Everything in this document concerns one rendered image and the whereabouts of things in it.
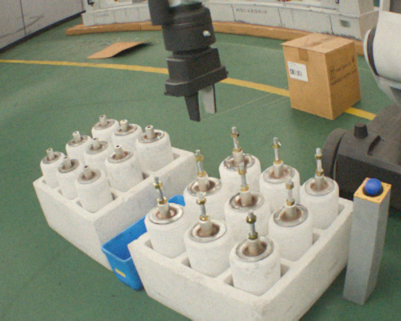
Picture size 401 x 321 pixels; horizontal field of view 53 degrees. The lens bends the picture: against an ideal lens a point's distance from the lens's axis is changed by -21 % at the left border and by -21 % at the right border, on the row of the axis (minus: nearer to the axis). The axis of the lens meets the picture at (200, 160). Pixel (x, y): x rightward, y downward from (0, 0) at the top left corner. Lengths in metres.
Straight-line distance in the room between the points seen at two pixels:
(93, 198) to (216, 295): 0.47
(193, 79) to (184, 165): 0.61
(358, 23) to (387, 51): 1.85
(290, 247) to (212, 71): 0.37
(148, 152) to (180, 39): 0.62
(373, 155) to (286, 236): 0.45
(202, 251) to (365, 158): 0.56
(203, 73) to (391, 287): 0.69
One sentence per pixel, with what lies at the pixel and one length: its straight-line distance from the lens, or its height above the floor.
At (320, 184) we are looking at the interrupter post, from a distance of 1.03.
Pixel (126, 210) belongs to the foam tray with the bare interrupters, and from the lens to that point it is 1.27.
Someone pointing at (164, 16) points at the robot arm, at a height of 0.69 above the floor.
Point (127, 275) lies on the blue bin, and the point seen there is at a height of 0.06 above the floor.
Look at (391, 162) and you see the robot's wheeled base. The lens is 1.25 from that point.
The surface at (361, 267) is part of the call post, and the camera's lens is 0.99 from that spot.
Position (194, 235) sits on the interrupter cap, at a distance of 0.95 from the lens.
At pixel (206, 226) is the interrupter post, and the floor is 0.27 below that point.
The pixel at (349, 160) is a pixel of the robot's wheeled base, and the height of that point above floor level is 0.17.
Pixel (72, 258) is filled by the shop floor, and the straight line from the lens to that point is 1.41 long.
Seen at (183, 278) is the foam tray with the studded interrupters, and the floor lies 0.17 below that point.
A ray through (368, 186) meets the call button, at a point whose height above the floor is 0.33.
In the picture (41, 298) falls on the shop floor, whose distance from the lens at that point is 1.31.
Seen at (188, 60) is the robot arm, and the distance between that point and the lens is 0.79.
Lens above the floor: 0.81
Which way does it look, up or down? 28 degrees down
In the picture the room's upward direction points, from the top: 11 degrees counter-clockwise
